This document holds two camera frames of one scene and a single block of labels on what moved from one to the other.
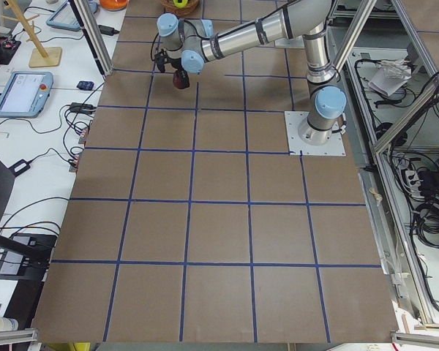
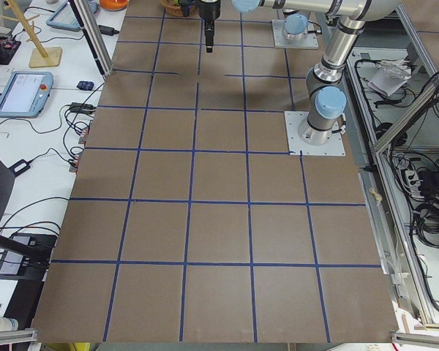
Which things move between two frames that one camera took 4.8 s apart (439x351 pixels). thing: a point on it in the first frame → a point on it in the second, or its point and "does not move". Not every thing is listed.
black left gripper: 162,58 → 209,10
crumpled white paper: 390,76 does not move
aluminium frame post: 94,35 does not move
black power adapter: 107,30 does not move
